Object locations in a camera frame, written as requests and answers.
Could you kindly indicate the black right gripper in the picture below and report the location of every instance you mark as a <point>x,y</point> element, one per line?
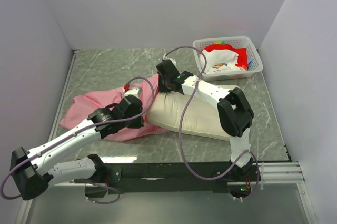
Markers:
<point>161,88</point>

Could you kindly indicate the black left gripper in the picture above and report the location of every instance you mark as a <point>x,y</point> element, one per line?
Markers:
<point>138,124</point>

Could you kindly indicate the cream pillow with bear print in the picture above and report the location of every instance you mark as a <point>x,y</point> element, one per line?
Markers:
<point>200,119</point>

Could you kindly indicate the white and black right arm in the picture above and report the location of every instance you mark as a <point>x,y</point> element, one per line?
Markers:
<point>234,110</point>

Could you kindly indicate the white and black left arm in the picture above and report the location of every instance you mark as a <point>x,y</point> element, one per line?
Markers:
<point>39,168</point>

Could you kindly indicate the white plastic mesh basket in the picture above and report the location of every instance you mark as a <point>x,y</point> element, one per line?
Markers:
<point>255,63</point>

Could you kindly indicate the white and red printed cloth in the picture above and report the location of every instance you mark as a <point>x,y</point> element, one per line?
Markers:
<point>221,58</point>

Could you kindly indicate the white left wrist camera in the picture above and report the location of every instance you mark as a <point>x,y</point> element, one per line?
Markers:
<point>133,90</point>

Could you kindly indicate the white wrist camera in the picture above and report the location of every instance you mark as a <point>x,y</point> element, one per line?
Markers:
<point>133,90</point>
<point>165,57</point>

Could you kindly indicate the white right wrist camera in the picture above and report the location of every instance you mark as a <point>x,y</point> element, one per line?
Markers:
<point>165,57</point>

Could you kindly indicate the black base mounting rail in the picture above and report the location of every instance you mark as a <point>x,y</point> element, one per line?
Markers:
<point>168,177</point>

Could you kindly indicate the aluminium extrusion rail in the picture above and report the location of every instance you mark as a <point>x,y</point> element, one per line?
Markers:
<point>281,172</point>

